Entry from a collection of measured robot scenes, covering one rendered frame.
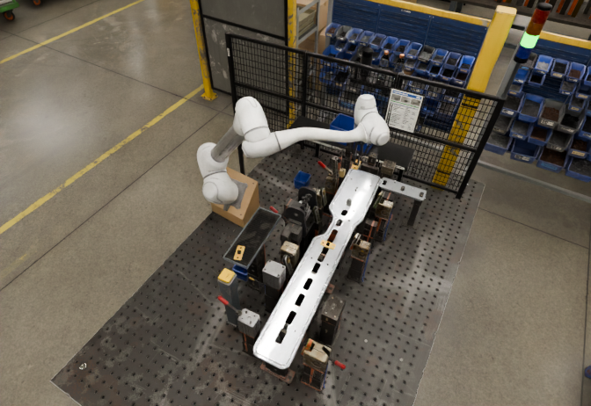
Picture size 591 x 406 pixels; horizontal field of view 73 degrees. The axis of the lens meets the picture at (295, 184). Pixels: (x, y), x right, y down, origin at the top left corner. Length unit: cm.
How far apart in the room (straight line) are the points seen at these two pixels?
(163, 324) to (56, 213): 212
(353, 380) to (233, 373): 60
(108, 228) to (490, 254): 334
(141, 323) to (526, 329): 268
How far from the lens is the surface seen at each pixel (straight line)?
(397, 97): 272
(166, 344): 237
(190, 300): 246
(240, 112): 204
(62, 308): 358
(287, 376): 222
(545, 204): 452
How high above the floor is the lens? 281
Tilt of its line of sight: 45 degrees down
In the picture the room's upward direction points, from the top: 1 degrees clockwise
